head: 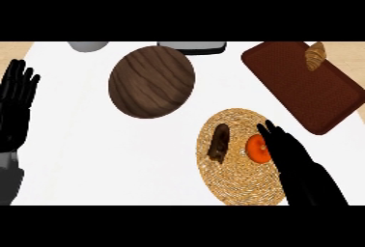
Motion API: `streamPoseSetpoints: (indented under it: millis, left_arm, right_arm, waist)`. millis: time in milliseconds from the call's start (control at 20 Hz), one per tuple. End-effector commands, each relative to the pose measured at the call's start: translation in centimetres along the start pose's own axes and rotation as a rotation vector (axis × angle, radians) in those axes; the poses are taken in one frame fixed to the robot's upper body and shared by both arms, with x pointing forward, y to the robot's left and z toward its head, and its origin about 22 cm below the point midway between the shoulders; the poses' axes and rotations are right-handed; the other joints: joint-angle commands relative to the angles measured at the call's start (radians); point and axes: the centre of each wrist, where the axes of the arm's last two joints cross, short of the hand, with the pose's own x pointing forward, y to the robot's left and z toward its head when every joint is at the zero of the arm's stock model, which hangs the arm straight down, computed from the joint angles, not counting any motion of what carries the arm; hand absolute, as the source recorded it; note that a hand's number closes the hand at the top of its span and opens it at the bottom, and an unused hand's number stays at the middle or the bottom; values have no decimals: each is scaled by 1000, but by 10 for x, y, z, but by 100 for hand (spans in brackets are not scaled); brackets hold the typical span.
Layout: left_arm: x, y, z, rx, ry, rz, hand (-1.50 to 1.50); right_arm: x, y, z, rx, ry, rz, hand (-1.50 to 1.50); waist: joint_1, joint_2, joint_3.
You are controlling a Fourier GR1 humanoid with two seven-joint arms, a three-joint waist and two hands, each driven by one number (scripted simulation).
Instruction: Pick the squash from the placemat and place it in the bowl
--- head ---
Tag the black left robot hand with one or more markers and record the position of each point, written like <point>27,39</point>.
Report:
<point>13,106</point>

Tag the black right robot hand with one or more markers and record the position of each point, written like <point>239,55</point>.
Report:
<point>303,173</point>

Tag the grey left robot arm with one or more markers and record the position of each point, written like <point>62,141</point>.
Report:
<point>7,177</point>

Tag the orange squash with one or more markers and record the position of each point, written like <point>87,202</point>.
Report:
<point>257,149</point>

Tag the woven straw round placemat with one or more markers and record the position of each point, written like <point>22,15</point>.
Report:
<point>232,173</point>

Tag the brown wooden oval bowl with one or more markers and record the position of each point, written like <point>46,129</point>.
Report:
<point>151,82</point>

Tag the dark brown chocolate eclair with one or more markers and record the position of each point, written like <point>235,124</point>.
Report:
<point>219,143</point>

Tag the grey rounded object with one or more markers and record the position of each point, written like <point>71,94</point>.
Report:
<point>87,46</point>

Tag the dark red rectangular tray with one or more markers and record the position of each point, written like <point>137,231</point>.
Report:
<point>298,83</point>

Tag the golden brown croissant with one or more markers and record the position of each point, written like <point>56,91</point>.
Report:
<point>315,56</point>

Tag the grey and black appliance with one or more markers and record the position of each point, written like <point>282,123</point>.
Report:
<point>192,47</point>

